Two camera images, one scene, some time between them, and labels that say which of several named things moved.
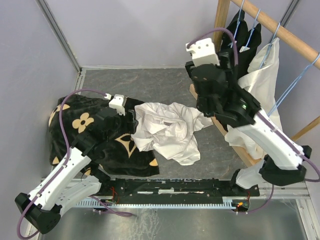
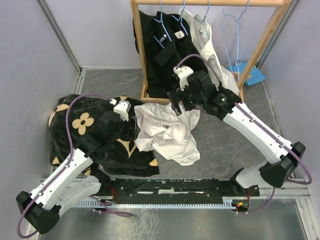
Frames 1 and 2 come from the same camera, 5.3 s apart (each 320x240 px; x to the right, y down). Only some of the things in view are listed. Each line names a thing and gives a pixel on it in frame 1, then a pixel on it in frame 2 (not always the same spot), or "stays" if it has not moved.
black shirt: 238,27 to 159,52
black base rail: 175,188 stays
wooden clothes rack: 293,42 to 152,99
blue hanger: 238,23 to 161,21
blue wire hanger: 292,86 to 223,16
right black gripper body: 226,63 to 191,101
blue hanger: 246,47 to 180,17
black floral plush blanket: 98,130 stays
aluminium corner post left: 51,18 stays
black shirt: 248,38 to 186,43
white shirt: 169,128 stays
